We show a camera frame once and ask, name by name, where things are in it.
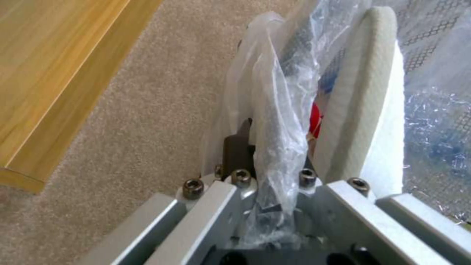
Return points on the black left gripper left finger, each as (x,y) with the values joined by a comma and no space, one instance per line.
(206,209)

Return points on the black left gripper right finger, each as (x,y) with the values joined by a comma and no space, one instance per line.
(353,209)

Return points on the clear plastic bin liner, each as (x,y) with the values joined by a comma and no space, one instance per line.
(283,116)

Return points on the red and blue wrapper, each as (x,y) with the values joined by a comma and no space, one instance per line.
(317,118)

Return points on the light wooden furniture panel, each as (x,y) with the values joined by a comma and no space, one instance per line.
(48,74)

